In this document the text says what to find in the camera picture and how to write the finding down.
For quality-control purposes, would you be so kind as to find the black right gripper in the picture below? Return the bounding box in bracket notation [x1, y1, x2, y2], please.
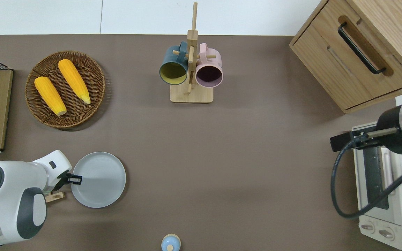
[330, 128, 379, 153]

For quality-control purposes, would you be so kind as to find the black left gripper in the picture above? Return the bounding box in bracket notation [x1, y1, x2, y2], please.
[57, 171, 83, 185]

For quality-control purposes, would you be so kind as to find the gray round plate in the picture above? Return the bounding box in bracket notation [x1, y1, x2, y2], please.
[71, 152, 126, 208]

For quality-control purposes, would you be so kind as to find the light wooden cabinet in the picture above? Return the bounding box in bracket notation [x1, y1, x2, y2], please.
[289, 0, 402, 114]

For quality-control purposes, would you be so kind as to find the brown table mat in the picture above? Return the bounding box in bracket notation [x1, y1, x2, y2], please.
[0, 34, 402, 251]

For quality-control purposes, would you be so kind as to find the yellow corn cob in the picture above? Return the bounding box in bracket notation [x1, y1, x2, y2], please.
[58, 59, 91, 105]
[34, 76, 67, 116]

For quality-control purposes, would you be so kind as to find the white toaster oven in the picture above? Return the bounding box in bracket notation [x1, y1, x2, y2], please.
[352, 122, 402, 251]

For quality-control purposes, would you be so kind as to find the brown wicker basket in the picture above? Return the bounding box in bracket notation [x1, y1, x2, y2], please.
[25, 51, 106, 129]

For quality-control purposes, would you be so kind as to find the blue jar with wooden knob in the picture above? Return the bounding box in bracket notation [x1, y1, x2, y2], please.
[161, 234, 181, 251]

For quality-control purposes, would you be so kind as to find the wooden mug rack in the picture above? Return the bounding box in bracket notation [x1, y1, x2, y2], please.
[170, 2, 217, 104]

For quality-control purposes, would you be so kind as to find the pink mug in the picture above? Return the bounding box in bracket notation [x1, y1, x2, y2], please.
[195, 43, 224, 88]

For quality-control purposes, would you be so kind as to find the dark teal mug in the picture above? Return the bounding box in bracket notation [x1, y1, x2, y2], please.
[159, 41, 189, 86]

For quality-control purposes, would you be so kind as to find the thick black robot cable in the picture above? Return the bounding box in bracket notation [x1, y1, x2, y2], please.
[330, 138, 402, 219]

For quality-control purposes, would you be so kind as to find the white oven door handle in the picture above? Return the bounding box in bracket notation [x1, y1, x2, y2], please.
[381, 147, 394, 196]

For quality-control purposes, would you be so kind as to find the black cabinet handle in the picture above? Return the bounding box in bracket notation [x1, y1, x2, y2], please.
[338, 22, 387, 75]

